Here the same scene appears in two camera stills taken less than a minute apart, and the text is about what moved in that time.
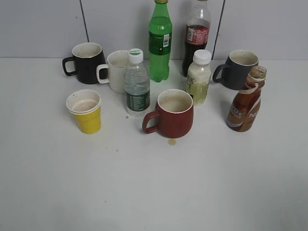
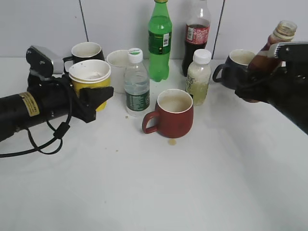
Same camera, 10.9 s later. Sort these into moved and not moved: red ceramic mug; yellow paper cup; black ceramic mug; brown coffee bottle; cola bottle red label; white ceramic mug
Moved: yellow paper cup; brown coffee bottle
Not moved: cola bottle red label; black ceramic mug; red ceramic mug; white ceramic mug
